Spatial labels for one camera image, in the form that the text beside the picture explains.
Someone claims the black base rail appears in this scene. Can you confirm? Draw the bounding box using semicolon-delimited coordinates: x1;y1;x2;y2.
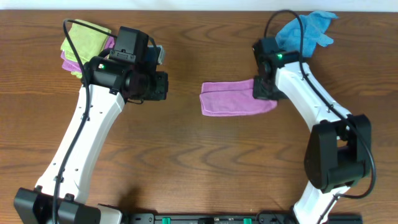
121;212;363;224

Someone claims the crumpled blue cloth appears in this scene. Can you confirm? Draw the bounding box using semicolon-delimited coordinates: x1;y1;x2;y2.
275;11;339;58

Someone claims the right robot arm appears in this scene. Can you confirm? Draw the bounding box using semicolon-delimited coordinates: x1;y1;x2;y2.
252;37;374;223

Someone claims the purple microfiber cloth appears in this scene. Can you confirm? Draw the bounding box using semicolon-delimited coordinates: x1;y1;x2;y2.
200;79;277;117

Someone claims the bottom green folded cloth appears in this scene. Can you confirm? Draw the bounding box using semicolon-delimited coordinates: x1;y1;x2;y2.
71;72;83;78

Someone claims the top green folded cloth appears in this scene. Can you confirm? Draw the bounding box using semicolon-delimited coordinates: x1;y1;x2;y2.
60;19;111;64

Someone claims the green folded cloth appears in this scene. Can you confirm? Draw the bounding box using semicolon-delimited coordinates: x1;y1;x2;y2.
60;19;111;64
71;72;83;78

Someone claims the right black cable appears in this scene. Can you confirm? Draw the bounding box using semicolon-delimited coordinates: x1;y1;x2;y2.
263;9;377;224

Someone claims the purple folded cloth in stack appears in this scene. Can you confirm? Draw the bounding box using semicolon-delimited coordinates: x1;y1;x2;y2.
61;37;114;72

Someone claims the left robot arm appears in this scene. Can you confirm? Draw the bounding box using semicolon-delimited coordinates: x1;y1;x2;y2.
14;27;168;224

